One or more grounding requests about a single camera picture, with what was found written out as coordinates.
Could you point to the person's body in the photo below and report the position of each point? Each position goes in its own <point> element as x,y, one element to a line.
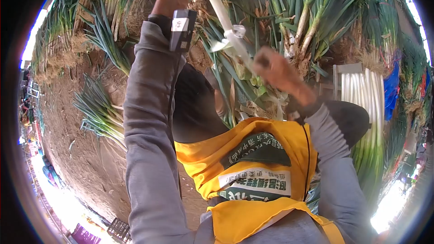
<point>257,162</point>

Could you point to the stack of peeled white onions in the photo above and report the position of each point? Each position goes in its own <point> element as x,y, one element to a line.
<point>368,108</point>

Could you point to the person's right hand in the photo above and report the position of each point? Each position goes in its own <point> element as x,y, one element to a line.
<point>283,73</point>

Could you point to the purple box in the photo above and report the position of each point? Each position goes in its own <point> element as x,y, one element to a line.
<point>84,235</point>

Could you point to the black plastic crate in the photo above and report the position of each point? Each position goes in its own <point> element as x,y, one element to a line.
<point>118,229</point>

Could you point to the person's right fingers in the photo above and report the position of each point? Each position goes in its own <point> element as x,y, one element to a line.
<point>266,62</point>

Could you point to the black wrist band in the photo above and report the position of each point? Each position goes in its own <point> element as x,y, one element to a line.
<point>183,30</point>
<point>298,111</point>

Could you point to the blue plastic sheet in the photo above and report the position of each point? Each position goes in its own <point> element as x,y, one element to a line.
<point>391,88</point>

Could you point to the large pile of unpeeled onions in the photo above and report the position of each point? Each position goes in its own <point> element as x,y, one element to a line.
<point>305,0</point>

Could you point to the loose green onion bundle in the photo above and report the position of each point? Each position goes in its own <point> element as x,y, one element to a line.
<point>98,111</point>
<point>108,44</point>

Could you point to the peeled white green onion stalk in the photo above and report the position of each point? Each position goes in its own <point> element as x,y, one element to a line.
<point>217,3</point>

